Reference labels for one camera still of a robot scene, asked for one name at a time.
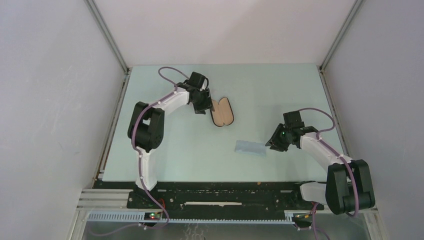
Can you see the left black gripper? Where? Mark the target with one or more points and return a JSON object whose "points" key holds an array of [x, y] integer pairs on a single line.
{"points": [[200, 109]]}

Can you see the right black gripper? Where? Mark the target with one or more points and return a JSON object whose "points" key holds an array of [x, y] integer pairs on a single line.
{"points": [[274, 140]]}

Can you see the blue cleaning cloth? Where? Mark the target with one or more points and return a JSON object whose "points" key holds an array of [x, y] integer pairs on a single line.
{"points": [[250, 148]]}

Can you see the black glasses case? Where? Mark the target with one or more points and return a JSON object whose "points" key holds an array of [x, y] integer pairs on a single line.
{"points": [[222, 113]]}

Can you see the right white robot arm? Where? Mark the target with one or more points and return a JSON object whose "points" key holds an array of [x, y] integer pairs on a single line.
{"points": [[348, 187]]}

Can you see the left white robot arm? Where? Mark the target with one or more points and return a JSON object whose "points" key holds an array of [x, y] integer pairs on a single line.
{"points": [[147, 125]]}

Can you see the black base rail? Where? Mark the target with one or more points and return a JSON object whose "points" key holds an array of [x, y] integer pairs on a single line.
{"points": [[221, 200]]}

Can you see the right corner frame post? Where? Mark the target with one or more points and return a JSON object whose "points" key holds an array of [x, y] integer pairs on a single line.
{"points": [[341, 33]]}

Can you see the corner frame post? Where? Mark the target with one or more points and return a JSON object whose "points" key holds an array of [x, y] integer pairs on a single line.
{"points": [[341, 33], [104, 29]]}

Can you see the left corner frame post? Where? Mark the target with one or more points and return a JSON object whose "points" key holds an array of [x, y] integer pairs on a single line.
{"points": [[104, 29]]}

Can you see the aluminium frame extrusion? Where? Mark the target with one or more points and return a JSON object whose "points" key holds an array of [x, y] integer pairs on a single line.
{"points": [[96, 200]]}

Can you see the slotted cable duct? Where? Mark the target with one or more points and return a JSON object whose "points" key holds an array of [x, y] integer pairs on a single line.
{"points": [[147, 217]]}

